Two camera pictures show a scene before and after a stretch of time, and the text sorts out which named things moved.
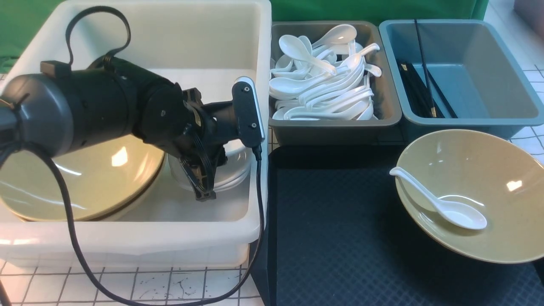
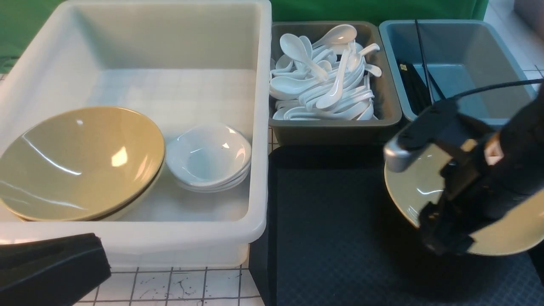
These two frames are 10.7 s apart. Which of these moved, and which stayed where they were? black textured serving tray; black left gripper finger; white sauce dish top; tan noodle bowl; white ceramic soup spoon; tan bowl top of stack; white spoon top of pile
Moved: tan noodle bowl; black left gripper finger; white ceramic soup spoon
Stayed: black textured serving tray; white sauce dish top; tan bowl top of stack; white spoon top of pile
